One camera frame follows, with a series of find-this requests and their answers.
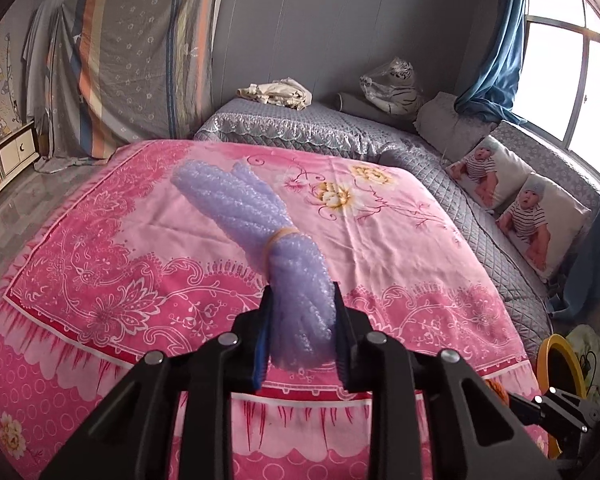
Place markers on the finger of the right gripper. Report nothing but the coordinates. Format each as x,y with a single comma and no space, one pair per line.
556,411

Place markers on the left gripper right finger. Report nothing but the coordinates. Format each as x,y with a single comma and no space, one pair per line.
471,433

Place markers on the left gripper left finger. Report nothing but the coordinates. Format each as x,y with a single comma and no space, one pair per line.
171,417

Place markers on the purple bubble wrap bundle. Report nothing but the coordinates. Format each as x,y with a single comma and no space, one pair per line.
252,215

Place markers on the orange plastic bag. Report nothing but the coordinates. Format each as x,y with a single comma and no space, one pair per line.
499,390

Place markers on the yellow rim trash bin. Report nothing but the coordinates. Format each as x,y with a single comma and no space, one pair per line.
557,366

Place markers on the green white cloth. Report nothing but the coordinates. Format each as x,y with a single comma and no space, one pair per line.
585,344

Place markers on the blue right curtain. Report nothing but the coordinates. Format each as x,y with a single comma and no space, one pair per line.
582,286

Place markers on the blue curtain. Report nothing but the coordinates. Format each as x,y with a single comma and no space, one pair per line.
582,286
492,94

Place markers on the pink floral bed cover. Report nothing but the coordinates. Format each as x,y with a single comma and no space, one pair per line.
127,265

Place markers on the right baby print pillow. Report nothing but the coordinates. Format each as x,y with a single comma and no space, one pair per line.
542,222

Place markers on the baby print pillow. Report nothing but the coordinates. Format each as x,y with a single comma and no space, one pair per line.
490,173
542,222

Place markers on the left baby print pillow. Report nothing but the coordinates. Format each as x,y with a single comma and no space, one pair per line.
490,173

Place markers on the grey quilted sofa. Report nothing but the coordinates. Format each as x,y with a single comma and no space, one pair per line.
320,129

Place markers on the grey cushion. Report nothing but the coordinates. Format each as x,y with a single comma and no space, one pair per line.
451,134

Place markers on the white tv cabinet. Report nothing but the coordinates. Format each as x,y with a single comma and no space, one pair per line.
18,151

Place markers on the beige crumpled cloth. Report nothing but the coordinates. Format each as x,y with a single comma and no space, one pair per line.
285,92

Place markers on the grey bolster pillow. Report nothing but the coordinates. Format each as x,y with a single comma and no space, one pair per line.
355,106

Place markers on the blue left curtain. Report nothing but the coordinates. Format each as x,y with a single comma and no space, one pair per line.
492,94

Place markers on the window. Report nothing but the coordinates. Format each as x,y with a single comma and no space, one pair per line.
559,89

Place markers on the striped grey wardrobe cover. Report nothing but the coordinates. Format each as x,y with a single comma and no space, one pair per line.
126,71

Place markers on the white tiger plush toy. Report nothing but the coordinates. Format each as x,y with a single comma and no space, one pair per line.
393,88

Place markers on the grey hanging garment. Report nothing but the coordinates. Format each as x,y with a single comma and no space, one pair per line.
34,58

